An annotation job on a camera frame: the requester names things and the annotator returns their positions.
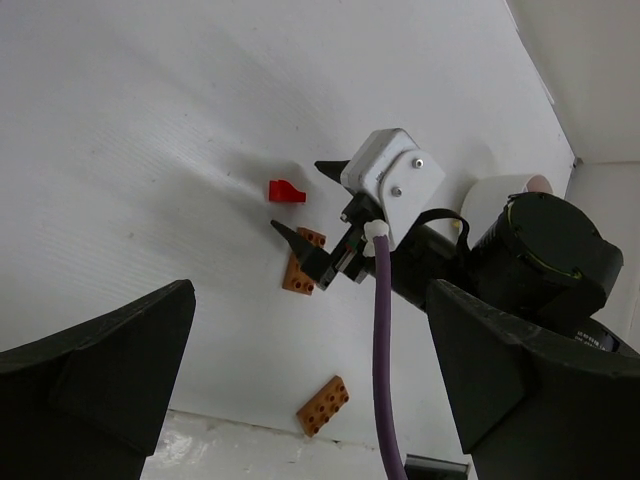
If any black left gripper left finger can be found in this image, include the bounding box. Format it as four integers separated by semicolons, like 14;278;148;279
1;280;196;479

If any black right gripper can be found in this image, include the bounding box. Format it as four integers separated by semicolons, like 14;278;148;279
270;160;475;311

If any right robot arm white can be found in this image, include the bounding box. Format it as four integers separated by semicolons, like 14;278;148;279
274;151;625;352

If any orange-brown long lego plate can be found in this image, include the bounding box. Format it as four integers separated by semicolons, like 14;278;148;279
281;226;328;296

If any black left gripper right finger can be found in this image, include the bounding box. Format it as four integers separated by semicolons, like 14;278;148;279
427;280;639;479

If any white round divided container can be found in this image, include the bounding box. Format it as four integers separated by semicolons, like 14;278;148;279
460;174;553;225

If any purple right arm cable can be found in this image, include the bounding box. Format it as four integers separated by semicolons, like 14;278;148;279
362;219;409;480

